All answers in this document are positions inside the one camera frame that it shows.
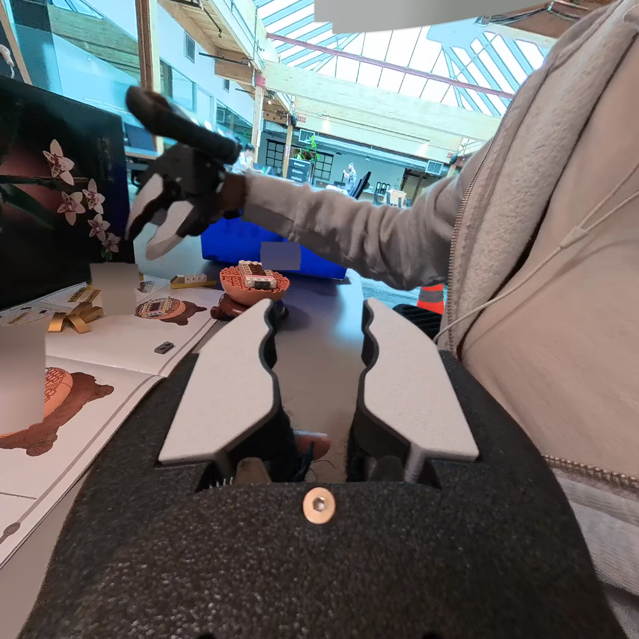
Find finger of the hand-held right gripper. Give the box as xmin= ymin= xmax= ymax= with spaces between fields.
xmin=148 ymin=203 xmax=200 ymax=260
xmin=128 ymin=183 xmax=167 ymax=237

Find blue plastic bin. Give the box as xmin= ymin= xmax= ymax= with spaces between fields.
xmin=200 ymin=217 xmax=348 ymax=281

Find person's right hand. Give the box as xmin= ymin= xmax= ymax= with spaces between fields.
xmin=218 ymin=170 xmax=250 ymax=222

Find white yellow brick strip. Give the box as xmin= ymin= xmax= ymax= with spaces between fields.
xmin=169 ymin=274 xmax=219 ymax=291

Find brick pot model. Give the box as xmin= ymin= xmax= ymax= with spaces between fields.
xmin=210 ymin=260 xmax=291 ymax=320

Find white instruction booklet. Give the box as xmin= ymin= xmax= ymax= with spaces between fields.
xmin=0 ymin=275 xmax=228 ymax=565

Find white earphone cable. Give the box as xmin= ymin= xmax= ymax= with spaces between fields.
xmin=435 ymin=160 xmax=639 ymax=346

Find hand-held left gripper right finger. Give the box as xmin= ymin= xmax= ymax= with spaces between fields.
xmin=350 ymin=298 xmax=480 ymax=483

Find black mesh chair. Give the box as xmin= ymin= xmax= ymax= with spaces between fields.
xmin=395 ymin=305 xmax=443 ymax=342

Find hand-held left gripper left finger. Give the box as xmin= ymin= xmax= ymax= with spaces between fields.
xmin=158 ymin=300 xmax=283 ymax=466

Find background office desks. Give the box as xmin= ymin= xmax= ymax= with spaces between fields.
xmin=125 ymin=145 xmax=420 ymax=205

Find black flower print box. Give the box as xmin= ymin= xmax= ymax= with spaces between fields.
xmin=0 ymin=78 xmax=133 ymax=310

